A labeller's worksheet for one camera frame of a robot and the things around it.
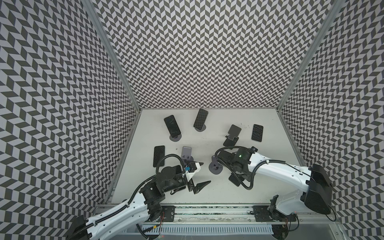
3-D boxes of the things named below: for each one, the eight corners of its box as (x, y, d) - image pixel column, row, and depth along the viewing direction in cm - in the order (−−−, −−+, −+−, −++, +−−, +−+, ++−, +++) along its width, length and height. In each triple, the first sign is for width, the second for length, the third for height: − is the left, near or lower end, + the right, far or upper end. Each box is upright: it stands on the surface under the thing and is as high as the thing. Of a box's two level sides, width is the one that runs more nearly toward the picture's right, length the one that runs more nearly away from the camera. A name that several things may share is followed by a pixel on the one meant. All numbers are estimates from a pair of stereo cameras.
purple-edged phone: (174, 142, 101) (170, 127, 88) (168, 133, 106) (164, 117, 93) (182, 138, 103) (179, 123, 90) (176, 129, 108) (173, 113, 95)
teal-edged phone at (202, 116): (194, 128, 106) (194, 120, 99) (199, 116, 114) (199, 108, 106) (202, 131, 105) (203, 122, 98) (207, 118, 112) (208, 110, 105)
